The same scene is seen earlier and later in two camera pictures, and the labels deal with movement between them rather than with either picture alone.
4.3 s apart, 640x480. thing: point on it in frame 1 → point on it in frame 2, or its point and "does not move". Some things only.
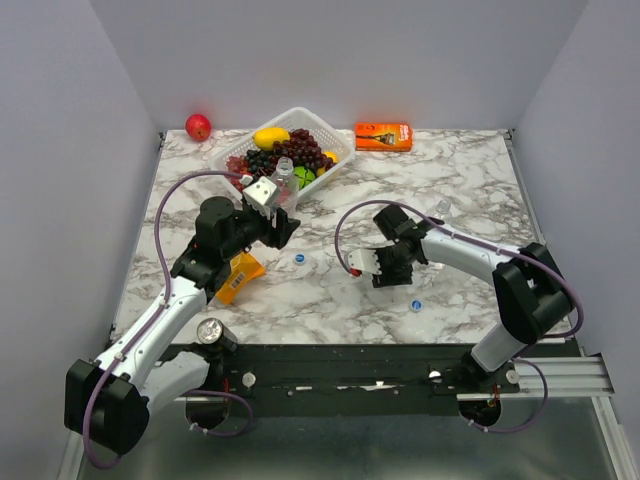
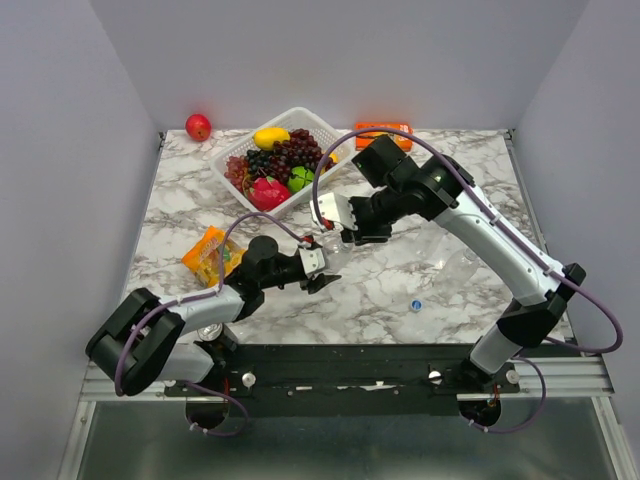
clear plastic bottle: (287, 192) → (336, 253)
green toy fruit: (305, 175) does not move
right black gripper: (387, 278) → (363, 235)
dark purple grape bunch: (301, 148) does not move
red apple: (198, 127) does not move
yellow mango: (265, 137) does not move
